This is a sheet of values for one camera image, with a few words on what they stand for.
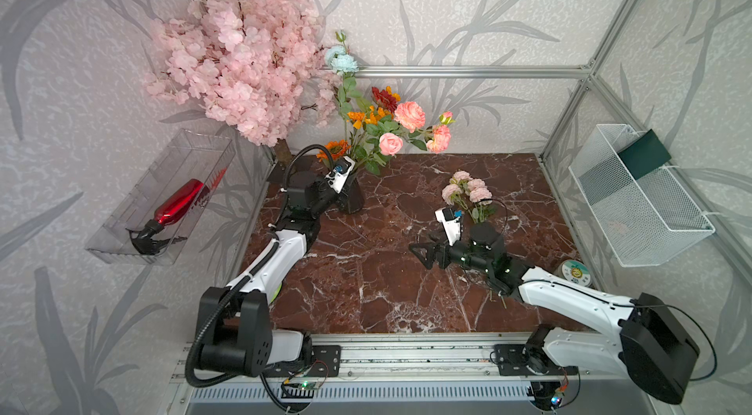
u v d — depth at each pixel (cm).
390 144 68
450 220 69
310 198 63
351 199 75
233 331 41
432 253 68
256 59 66
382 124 72
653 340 41
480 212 99
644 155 71
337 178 70
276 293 85
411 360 75
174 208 63
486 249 60
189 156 78
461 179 108
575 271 81
